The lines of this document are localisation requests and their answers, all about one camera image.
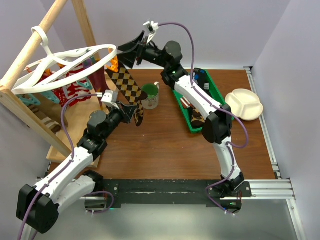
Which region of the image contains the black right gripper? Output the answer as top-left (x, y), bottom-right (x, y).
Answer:
top-left (113, 31), bottom-right (169, 70)

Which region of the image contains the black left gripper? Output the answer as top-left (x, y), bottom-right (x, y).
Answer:
top-left (102, 101), bottom-right (137, 140)

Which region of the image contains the brown yellow argyle sock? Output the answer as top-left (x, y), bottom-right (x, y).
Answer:
top-left (186, 107), bottom-right (205, 128)
top-left (105, 65), bottom-right (148, 127)

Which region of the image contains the maroon purple sock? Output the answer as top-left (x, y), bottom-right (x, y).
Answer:
top-left (82, 56), bottom-right (109, 94)

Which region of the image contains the black blue logo sock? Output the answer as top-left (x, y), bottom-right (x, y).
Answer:
top-left (192, 68), bottom-right (212, 97)

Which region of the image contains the grey red striped sock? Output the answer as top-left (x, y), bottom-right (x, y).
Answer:
top-left (180, 97), bottom-right (193, 109)

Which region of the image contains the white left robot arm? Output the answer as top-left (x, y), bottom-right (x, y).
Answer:
top-left (16, 101), bottom-right (137, 239)

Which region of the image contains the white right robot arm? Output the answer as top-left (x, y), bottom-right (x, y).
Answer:
top-left (118, 32), bottom-right (245, 197)

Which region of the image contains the white oval sock hanger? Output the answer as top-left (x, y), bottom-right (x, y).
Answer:
top-left (11, 26), bottom-right (118, 95)

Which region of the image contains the green ceramic mug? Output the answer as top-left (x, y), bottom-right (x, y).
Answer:
top-left (141, 82), bottom-right (160, 110)

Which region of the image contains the red white striped sock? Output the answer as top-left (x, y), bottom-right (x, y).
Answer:
top-left (38, 64), bottom-right (93, 107)

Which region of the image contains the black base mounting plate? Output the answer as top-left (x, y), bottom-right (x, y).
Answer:
top-left (86, 179), bottom-right (252, 212)

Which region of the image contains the green plastic tray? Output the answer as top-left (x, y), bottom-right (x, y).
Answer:
top-left (173, 69), bottom-right (235, 135)

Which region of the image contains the cream divided plate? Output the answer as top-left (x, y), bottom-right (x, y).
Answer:
top-left (225, 88), bottom-right (264, 121)

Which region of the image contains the wooden drying rack frame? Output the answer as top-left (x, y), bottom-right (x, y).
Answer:
top-left (0, 0), bottom-right (117, 157)

